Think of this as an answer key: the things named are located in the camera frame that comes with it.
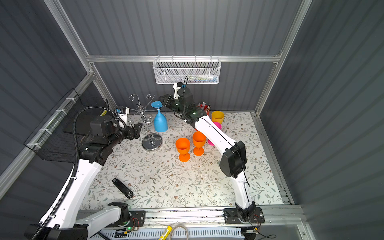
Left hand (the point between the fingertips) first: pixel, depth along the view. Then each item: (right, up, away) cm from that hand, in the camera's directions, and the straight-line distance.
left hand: (133, 122), depth 71 cm
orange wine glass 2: (+32, -10, +15) cm, 37 cm away
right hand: (+12, +12, +5) cm, 17 cm away
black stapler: (-8, -39, +12) cm, 42 cm away
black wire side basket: (-35, -8, -2) cm, 36 cm away
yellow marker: (+17, -51, -3) cm, 54 cm away
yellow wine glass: (+45, +5, +25) cm, 52 cm away
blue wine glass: (+10, +1, +12) cm, 16 cm away
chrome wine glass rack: (-1, -12, +30) cm, 33 cm away
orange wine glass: (+23, -14, +17) cm, 32 cm away
